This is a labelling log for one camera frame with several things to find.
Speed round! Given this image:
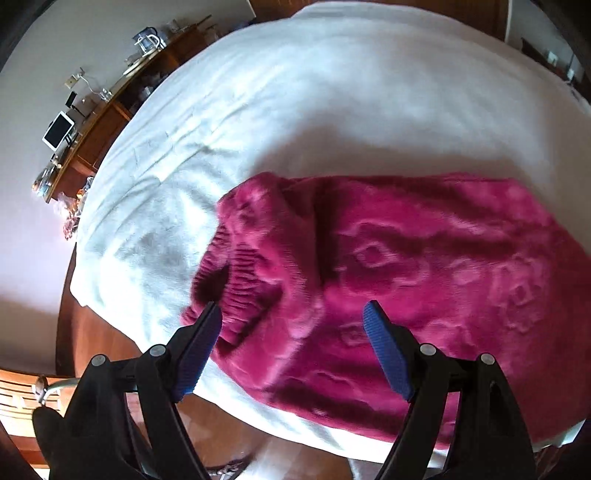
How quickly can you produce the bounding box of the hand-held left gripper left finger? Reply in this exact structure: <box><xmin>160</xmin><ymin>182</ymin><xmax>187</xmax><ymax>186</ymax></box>
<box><xmin>67</xmin><ymin>301</ymin><xmax>223</xmax><ymax>480</ymax></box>

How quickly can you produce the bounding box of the wooden wardrobe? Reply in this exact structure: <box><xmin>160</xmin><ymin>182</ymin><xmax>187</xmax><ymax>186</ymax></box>
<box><xmin>249</xmin><ymin>0</ymin><xmax>334</xmax><ymax>22</ymax></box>

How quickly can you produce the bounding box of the white duvet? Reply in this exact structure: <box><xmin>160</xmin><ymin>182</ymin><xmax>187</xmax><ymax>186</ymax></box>
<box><xmin>69</xmin><ymin>0</ymin><xmax>591</xmax><ymax>455</ymax></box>

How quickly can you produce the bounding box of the wooden door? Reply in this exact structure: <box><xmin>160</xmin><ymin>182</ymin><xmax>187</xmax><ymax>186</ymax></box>
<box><xmin>462</xmin><ymin>0</ymin><xmax>509</xmax><ymax>45</ymax></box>

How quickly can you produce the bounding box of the dark wooden nightstand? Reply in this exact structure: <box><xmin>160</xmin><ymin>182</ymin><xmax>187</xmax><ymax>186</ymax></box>
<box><xmin>521</xmin><ymin>36</ymin><xmax>579</xmax><ymax>85</ymax></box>

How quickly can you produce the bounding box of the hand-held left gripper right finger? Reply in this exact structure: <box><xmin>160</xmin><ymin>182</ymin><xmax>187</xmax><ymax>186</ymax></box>
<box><xmin>363</xmin><ymin>299</ymin><xmax>537</xmax><ymax>480</ymax></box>

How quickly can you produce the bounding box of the small white monitor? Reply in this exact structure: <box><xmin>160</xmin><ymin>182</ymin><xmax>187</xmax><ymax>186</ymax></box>
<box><xmin>42</xmin><ymin>112</ymin><xmax>75</xmax><ymax>151</ymax></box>

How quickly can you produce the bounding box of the clear electric kettle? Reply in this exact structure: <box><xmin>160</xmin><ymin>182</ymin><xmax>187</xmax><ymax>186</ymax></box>
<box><xmin>132</xmin><ymin>27</ymin><xmax>166</xmax><ymax>54</ymax></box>

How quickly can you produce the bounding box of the wooden desk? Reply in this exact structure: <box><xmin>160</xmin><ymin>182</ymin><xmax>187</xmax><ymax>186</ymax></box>
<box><xmin>31</xmin><ymin>17</ymin><xmax>219</xmax><ymax>205</ymax></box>

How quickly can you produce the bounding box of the wooden chair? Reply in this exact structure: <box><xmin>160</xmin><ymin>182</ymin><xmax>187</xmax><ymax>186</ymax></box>
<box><xmin>0</xmin><ymin>366</ymin><xmax>80</xmax><ymax>470</ymax></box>

